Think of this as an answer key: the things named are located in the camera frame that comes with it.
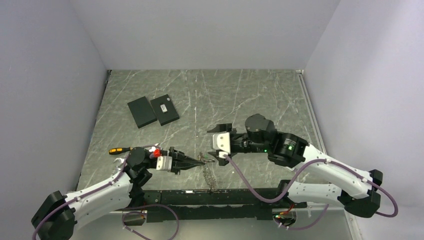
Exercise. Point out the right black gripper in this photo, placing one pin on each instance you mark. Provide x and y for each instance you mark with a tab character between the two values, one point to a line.
222	127

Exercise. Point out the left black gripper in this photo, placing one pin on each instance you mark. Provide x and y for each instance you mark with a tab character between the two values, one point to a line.
179	161

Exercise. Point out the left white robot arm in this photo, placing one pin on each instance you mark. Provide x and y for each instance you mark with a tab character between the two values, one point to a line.
61	214

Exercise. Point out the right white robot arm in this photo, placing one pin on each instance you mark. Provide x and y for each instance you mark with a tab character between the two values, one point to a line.
347	187

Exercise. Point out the silver wrench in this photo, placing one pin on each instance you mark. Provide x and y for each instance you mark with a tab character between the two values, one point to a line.
136	159

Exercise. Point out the black box with label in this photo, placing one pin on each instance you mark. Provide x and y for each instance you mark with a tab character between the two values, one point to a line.
164	110

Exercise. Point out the black box lid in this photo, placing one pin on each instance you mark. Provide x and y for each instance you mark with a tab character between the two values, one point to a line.
142	112

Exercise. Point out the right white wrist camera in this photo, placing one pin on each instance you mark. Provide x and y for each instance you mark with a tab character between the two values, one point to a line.
221	143

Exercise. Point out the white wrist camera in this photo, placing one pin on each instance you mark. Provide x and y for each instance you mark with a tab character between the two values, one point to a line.
221	143
164	163

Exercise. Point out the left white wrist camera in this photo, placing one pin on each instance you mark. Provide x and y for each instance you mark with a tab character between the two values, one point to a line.
164	163

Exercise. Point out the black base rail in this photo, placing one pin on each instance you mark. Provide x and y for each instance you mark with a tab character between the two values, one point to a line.
203	204

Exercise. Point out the yellow handled screwdriver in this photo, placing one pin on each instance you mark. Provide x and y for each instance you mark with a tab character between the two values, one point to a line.
119	150

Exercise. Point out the aluminium frame rail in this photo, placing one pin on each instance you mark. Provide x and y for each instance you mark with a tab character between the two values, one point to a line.
319	163

